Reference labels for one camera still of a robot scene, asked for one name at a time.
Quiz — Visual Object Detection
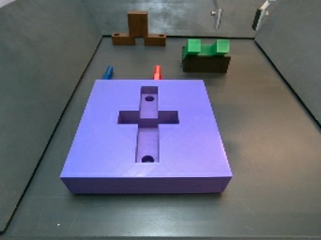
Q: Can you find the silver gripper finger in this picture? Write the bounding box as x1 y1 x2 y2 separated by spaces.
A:
210 0 223 30
251 0 273 31

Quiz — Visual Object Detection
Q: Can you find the green U-shaped block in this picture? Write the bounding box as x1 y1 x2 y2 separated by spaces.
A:
182 38 230 59

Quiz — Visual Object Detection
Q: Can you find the black fixture block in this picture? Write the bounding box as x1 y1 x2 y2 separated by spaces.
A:
182 55 231 74

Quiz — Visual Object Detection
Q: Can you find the purple board with cross slot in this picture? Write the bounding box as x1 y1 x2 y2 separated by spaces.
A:
60 80 231 194

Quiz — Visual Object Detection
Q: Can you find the brown T-shaped block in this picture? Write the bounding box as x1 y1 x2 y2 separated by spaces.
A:
111 10 167 47

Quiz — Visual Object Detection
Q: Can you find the red peg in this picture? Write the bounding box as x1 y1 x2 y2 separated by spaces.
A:
152 65 162 80

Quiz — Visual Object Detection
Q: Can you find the blue peg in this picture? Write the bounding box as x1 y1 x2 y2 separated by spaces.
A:
101 66 112 80

